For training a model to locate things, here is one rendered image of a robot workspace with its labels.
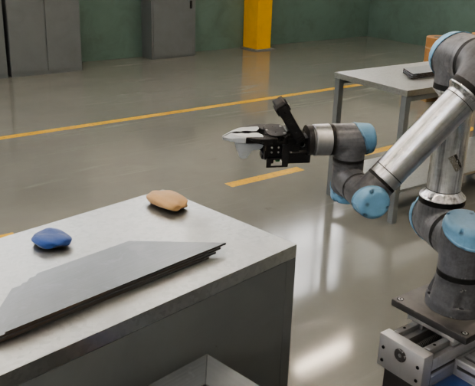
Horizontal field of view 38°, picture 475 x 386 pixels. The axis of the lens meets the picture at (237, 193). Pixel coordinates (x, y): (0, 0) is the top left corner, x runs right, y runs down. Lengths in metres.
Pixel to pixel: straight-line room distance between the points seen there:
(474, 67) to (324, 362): 2.07
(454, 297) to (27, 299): 1.01
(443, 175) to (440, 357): 0.44
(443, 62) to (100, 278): 0.97
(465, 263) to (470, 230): 0.08
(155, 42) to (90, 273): 9.21
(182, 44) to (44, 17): 2.45
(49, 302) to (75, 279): 0.12
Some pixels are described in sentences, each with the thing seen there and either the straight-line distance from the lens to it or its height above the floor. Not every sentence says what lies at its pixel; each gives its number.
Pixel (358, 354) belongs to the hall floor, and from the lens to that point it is 3.46.
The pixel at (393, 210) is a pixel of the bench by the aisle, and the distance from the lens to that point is 4.93.
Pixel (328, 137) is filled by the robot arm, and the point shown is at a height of 1.45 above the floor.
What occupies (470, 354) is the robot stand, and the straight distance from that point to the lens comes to 1.81.
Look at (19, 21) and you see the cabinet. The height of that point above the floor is 0.71.
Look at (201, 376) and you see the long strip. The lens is 1.75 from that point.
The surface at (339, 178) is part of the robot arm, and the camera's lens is 1.66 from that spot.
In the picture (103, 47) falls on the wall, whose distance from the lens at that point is 10.83.
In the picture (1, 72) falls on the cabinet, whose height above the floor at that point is 0.08.
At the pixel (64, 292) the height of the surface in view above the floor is 1.07.
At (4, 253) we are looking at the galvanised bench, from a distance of 2.00.
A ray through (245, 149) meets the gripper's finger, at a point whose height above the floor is 1.42.
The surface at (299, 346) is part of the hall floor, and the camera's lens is 3.47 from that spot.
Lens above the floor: 1.89
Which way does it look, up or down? 21 degrees down
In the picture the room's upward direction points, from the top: 2 degrees clockwise
